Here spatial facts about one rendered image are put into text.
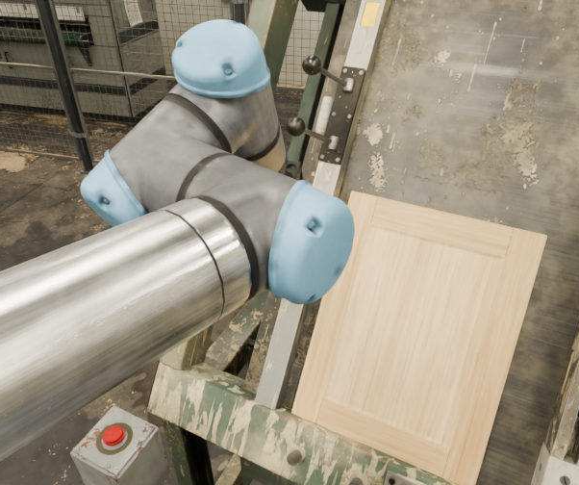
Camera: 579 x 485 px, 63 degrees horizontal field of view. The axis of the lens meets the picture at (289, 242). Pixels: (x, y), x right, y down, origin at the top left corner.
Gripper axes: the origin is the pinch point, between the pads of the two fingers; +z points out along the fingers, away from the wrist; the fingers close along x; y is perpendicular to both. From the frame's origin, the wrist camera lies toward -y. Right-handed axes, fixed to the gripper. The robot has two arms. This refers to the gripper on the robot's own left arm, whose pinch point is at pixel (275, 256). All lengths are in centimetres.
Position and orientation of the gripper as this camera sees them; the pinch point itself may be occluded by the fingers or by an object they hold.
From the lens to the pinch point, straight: 68.0
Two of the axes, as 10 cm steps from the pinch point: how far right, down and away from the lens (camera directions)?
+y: 2.5, -8.7, 4.2
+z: 1.3, 4.6, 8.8
